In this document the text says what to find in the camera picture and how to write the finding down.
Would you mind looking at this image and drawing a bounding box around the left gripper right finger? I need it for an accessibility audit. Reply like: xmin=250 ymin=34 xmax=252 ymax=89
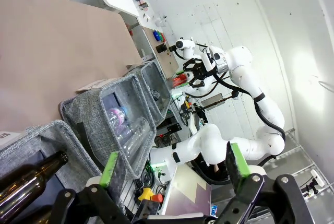
xmin=216 ymin=142 xmax=314 ymax=224

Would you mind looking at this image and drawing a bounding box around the white purple panel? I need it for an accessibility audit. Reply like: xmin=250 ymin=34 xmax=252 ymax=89
xmin=164 ymin=165 xmax=212 ymax=217

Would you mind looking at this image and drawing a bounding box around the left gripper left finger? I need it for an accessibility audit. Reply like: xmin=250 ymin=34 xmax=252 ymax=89
xmin=51 ymin=151 xmax=132 ymax=224

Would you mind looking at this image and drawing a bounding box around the brown side bench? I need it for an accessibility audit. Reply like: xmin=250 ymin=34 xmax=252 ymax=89
xmin=141 ymin=24 xmax=181 ymax=79

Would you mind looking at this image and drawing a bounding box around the grey fabric basket can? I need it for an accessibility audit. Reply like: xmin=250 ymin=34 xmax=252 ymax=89
xmin=125 ymin=60 xmax=172 ymax=127

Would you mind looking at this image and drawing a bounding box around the white Bottle label sign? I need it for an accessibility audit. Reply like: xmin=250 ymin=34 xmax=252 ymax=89
xmin=0 ymin=131 xmax=20 ymax=149

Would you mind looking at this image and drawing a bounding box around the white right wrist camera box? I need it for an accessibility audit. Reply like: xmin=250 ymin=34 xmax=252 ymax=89
xmin=200 ymin=51 xmax=218 ymax=73

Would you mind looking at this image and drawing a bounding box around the clear pink-label water bottle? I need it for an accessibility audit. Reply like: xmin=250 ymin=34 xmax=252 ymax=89
xmin=106 ymin=105 xmax=129 ymax=131

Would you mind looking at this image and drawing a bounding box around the white Plastic label sign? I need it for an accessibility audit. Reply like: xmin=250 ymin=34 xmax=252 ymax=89
xmin=75 ymin=77 xmax=116 ymax=93

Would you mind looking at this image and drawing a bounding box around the clear plastic cup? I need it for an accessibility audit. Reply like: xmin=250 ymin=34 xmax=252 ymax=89
xmin=117 ymin=116 xmax=151 ymax=158

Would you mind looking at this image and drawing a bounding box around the brown glass bottle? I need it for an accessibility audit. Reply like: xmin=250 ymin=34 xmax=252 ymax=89
xmin=0 ymin=150 xmax=69 ymax=210

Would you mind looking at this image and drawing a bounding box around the yellow red emergency stop button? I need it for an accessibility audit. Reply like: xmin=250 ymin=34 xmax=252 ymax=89
xmin=139 ymin=186 xmax=164 ymax=203

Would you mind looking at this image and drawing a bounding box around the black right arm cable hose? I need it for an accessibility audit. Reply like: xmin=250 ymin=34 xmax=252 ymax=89
xmin=213 ymin=74 xmax=287 ymax=142

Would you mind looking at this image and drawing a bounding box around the grey fabric basket plastic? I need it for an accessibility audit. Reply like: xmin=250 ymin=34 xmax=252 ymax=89
xmin=58 ymin=73 xmax=158 ymax=181

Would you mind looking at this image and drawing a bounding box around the grey fabric basket bottle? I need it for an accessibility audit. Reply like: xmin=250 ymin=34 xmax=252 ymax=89
xmin=0 ymin=119 xmax=103 ymax=224

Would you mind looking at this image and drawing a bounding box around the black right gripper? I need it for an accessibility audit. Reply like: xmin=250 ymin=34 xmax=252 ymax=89
xmin=173 ymin=58 xmax=218 ymax=89

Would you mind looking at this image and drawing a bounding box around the crushed red can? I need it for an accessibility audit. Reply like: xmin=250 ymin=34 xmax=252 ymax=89
xmin=172 ymin=74 xmax=189 ymax=88

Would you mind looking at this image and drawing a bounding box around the crushed black silver can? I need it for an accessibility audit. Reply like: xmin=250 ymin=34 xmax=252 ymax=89
xmin=149 ymin=89 xmax=161 ymax=102

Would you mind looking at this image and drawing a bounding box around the white camera head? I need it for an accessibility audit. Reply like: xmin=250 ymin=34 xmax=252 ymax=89
xmin=175 ymin=37 xmax=196 ymax=61

